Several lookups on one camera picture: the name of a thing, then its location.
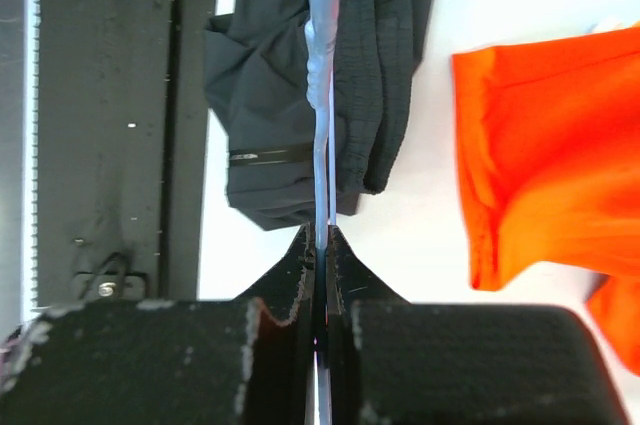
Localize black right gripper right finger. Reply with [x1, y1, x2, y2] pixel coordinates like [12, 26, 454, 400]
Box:
[327, 228, 628, 424]

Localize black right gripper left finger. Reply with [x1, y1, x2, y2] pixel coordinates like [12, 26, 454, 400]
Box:
[1, 226, 314, 424]

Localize dark navy shorts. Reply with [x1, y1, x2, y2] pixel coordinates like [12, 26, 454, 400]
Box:
[204, 0, 432, 231]

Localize blue wire hanger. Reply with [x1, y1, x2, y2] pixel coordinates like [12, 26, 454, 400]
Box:
[304, 0, 340, 424]

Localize orange shorts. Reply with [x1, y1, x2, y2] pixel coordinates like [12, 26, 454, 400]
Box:
[451, 26, 639, 372]

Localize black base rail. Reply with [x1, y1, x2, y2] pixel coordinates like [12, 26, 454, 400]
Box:
[23, 0, 216, 315]

